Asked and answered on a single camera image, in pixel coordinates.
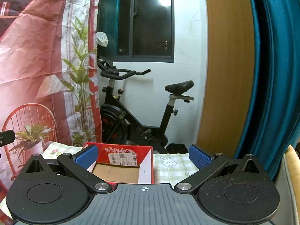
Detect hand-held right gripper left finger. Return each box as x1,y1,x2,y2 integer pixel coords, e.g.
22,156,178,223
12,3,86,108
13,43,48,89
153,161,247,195
17,145,113,194

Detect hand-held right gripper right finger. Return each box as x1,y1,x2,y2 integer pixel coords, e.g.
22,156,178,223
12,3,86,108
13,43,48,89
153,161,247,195
174,144,269,195

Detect red cardboard box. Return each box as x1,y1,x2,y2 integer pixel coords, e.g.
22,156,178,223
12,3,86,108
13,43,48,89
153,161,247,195
81,142,155,185

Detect black bundle on floor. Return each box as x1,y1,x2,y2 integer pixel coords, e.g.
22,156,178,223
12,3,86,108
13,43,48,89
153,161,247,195
166,143,188,155

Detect green checked bunny bedsheet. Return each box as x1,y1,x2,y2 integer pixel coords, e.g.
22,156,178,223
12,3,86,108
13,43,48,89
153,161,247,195
42,142,200,186

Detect black exercise bike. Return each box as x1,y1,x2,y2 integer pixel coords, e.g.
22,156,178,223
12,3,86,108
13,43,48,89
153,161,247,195
97,56,195,154

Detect wooden door panel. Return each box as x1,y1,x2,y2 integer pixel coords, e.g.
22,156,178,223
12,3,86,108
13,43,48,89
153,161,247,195
195,0,256,159

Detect printed red backdrop cloth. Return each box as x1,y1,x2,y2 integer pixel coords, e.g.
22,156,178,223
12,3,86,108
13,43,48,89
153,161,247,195
0,0,103,219

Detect pale yellow cushion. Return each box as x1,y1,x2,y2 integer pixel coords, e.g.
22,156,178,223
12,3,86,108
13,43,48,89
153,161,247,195
283,145,300,193

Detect teal curtain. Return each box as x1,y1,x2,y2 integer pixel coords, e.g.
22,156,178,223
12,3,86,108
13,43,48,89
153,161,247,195
234,0,300,180

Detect white plastic bag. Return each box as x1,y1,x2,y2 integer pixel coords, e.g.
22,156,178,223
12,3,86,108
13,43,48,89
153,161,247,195
96,31,109,47

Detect dark framed window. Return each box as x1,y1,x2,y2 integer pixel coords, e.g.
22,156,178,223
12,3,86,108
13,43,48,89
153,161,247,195
97,0,175,63

